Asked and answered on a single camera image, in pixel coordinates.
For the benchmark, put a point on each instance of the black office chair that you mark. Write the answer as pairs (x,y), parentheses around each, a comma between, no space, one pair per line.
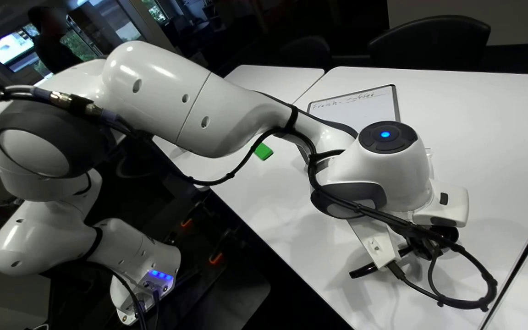
(309,49)
(432,40)

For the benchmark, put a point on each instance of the small whiteboard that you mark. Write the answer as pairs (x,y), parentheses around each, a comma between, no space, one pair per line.
(357,108)

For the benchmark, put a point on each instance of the black plastic spoon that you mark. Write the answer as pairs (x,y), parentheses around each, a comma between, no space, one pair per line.
(363,269)

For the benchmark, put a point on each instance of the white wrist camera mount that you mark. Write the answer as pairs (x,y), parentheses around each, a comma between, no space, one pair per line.
(443,213)

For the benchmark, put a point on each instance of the orange black clamp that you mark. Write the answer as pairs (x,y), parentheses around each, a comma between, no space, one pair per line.
(214,258)

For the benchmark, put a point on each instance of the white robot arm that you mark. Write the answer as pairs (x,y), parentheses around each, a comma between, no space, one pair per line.
(55,134)

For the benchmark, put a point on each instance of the green block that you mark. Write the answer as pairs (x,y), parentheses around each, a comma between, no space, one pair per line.
(262,150)

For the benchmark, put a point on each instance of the black office chair left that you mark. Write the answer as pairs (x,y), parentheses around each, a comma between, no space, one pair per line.
(309,49)

